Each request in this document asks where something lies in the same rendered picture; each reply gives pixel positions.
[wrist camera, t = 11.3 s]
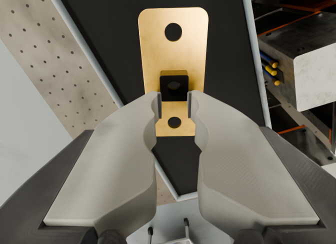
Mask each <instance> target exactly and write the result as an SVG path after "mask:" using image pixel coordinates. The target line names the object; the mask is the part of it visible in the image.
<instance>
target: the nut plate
mask: <svg viewBox="0 0 336 244"><path fill-rule="evenodd" d="M208 21H209V18H208V14H207V12H206V11H205V10H204V9H203V8H201V7H175V8H148V9H145V10H143V11H142V12H141V13H140V15H139V17H138V26H139V37H140V47H141V58H142V68H143V78H144V89H145V94H147V93H149V92H151V91H156V92H161V101H162V112H161V119H159V120H158V122H157V123H156V124H155V130H156V136H157V137H162V136H195V128H196V125H195V123H194V122H193V121H192V120H191V119H190V118H188V108H187V98H188V92H191V91H194V90H198V91H201V92H204V78H205V63H206V49H207V35H208ZM170 23H176V24H178V25H180V27H181V29H182V34H181V37H180V38H179V39H178V40H175V41H171V40H169V39H167V37H166V36H165V28H166V26H167V25H168V24H170ZM171 82H177V83H179V84H180V85H179V86H178V87H176V88H172V87H170V86H169V85H168V84H169V83H171ZM171 117H178V118H180V120H181V123H180V124H179V125H177V126H171V125H170V124H169V123H168V120H169V118H171Z"/></svg>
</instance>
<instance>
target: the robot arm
mask: <svg viewBox="0 0 336 244"><path fill-rule="evenodd" d="M187 115H188V119H191V120H192V121H193V122H194V123H195V138H194V142H195V144H196V145H197V146H198V147H199V148H200V149H201V151H202V152H201V154H200V156H199V167H198V181H197V194H198V205H199V212H200V214H201V216H202V217H203V218H204V219H205V220H206V221H207V222H209V223H210V224H212V225H213V226H215V227H216V228H218V229H219V230H221V231H223V232H224V233H226V234H227V235H229V238H230V242H231V244H336V178H335V177H334V176H332V175H331V174H330V173H328V172H327V171H326V170H325V169H323V168H322V167H321V166H319V165H318V164H317V163H315V162H314V161H313V160H311V159H310V158H309V157H308V156H306V155H305V154H304V153H302V152H301V151H300V150H298V149H297V148H296V147H294V146H293V145H292V144H291V143H289V142H288V141H287V140H285V139H284V138H283V137H281V136H280V135H279V134H277V133H276V132H275V131H273V130H272V129H271V128H270V127H268V126H261V127H259V126H258V125H257V124H256V123H255V122H254V121H252V120H251V119H250V118H249V117H247V116H246V115H244V114H243V113H241V112H240V111H238V110H237V109H235V108H233V107H231V106H230V105H228V104H226V103H223V102H221V101H219V100H217V99H215V98H213V97H211V96H209V95H207V94H205V93H203V92H201V91H199V90H193V91H188V93H187ZM159 119H162V96H161V92H157V91H150V92H148V93H146V94H145V95H143V96H141V97H139V98H137V99H136V100H134V101H132V102H130V103H128V104H127V105H125V106H123V107H121V108H120V109H118V110H116V111H115V112H113V113H112V114H111V115H109V116H108V117H107V118H105V119H104V120H103V121H102V122H101V123H100V124H99V125H97V126H96V127H95V128H94V129H85V130H84V131H83V132H82V133H81V134H80V135H78V136H77V137H76V138H75V139H74V140H73V141H72V142H70V143H69V144H68V145H67V146H66V147H65V148H63V149H62V150H61V151H60V152H59V153H58V154H56V155H55V156H54V157H53V158H52V159H51V160H50V161H48V162H47V163H46V164H45V165H44V166H43V167H41V168H40V169H39V170H38V171H37V172H36V173H34V174H33V175H32V176H31V177H30V178H29V179H28V180H26V181H25V182H24V183H23V184H22V185H21V186H20V187H19V188H18V189H17V190H16V191H15V192H14V193H13V194H12V195H11V196H10V197H9V198H8V199H7V200H6V201H5V202H4V203H3V204H2V205H1V207H0V244H128V243H127V241H126V239H127V237H128V236H129V235H131V234H132V233H134V232H135V231H137V230H138V229H140V228H141V227H142V226H144V225H145V224H147V223H148V222H150V221H151V220H152V219H153V218H154V216H155V214H156V211H157V181H156V169H155V158H154V155H153V154H152V153H151V150H152V148H153V147H154V146H155V145H156V143H157V137H156V123H157V122H158V121H159Z"/></svg>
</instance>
